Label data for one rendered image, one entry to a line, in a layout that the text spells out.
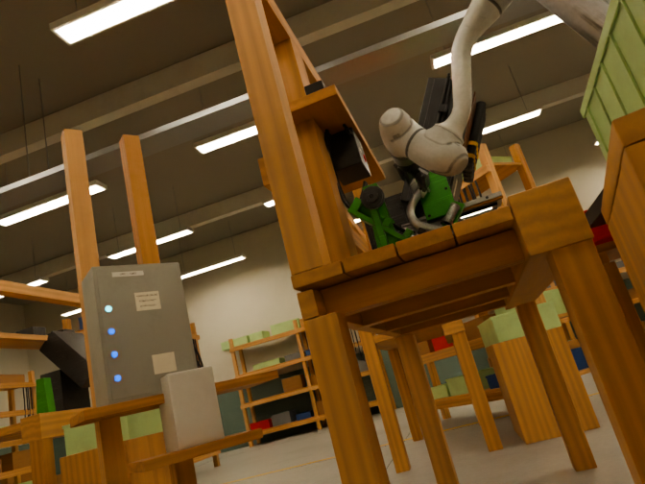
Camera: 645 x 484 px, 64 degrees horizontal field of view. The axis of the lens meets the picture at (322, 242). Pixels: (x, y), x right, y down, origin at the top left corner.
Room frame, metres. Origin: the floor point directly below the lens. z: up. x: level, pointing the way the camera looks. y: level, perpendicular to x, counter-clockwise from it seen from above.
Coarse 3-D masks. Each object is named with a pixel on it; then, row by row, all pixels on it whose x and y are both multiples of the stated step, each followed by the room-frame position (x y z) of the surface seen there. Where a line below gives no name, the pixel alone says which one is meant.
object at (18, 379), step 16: (0, 384) 7.92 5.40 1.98; (16, 384) 8.23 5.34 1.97; (32, 384) 8.54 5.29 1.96; (32, 400) 8.51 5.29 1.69; (0, 416) 7.88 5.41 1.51; (16, 448) 8.71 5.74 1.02; (0, 464) 7.95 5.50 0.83; (16, 464) 8.25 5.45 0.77; (16, 480) 8.68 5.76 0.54; (32, 480) 8.51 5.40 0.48
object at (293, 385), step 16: (256, 336) 10.81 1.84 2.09; (272, 336) 10.73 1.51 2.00; (304, 336) 11.04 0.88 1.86; (352, 336) 10.38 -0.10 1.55; (240, 352) 11.31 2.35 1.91; (304, 352) 10.81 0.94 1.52; (256, 368) 10.88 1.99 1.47; (272, 368) 10.70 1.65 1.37; (304, 368) 10.62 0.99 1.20; (368, 368) 10.46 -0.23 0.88; (384, 368) 10.78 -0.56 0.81; (288, 384) 10.77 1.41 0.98; (304, 384) 10.98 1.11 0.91; (240, 400) 10.89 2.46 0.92; (256, 400) 10.84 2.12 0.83; (272, 400) 10.73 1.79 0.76; (320, 400) 10.68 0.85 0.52; (272, 416) 10.85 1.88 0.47; (288, 416) 10.79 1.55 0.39; (304, 416) 10.70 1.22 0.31; (320, 416) 10.62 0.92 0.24
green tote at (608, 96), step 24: (624, 0) 0.56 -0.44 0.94; (624, 24) 0.59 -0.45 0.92; (600, 48) 0.68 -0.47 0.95; (624, 48) 0.62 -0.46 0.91; (600, 72) 0.74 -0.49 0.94; (624, 72) 0.65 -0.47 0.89; (600, 96) 0.78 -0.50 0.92; (624, 96) 0.69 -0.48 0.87; (600, 120) 0.84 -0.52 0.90; (600, 144) 0.89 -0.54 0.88
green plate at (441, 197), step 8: (432, 176) 1.82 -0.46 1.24; (440, 176) 1.81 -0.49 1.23; (432, 184) 1.81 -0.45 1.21; (440, 184) 1.80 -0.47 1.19; (448, 184) 1.79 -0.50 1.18; (432, 192) 1.80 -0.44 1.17; (440, 192) 1.80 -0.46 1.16; (448, 192) 1.79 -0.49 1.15; (424, 200) 1.81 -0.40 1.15; (432, 200) 1.80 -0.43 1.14; (440, 200) 1.79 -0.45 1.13; (448, 200) 1.78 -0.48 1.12; (424, 208) 1.80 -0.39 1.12; (432, 208) 1.79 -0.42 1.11; (440, 208) 1.78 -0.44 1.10; (432, 216) 1.79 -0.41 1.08; (440, 216) 1.78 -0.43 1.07
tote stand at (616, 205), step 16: (640, 112) 0.55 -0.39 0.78; (624, 128) 0.56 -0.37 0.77; (640, 128) 0.55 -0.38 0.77; (624, 144) 0.56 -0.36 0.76; (640, 144) 0.55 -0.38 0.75; (608, 160) 0.70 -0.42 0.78; (624, 160) 0.59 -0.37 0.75; (640, 160) 0.56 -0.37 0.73; (608, 176) 0.75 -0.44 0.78; (624, 176) 0.63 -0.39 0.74; (640, 176) 0.56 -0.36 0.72; (608, 192) 0.83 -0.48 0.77; (624, 192) 0.68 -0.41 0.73; (640, 192) 0.58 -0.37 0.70; (608, 208) 0.91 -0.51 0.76; (624, 208) 0.74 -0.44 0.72; (640, 208) 0.62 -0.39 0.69; (608, 224) 1.03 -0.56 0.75; (624, 224) 0.81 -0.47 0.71; (640, 224) 0.67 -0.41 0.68; (624, 240) 0.89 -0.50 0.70; (640, 240) 0.73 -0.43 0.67; (624, 256) 0.98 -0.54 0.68; (640, 256) 0.79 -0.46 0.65; (640, 272) 0.86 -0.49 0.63; (640, 288) 0.95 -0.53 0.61
